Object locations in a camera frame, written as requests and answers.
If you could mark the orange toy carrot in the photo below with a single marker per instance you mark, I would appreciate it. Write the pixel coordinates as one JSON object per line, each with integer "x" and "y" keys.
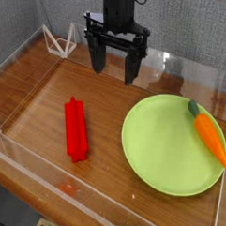
{"x": 208, "y": 133}

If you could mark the clear acrylic corner bracket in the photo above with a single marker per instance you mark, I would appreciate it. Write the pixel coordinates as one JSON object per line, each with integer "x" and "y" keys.
{"x": 61, "y": 47}

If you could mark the green plate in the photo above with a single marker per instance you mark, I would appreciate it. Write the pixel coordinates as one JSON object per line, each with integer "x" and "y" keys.
{"x": 163, "y": 148}

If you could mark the red star-shaped block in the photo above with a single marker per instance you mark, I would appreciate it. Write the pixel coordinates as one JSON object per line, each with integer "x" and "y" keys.
{"x": 77, "y": 144}

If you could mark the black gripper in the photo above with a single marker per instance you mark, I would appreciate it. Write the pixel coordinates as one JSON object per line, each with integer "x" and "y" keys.
{"x": 115, "y": 27}

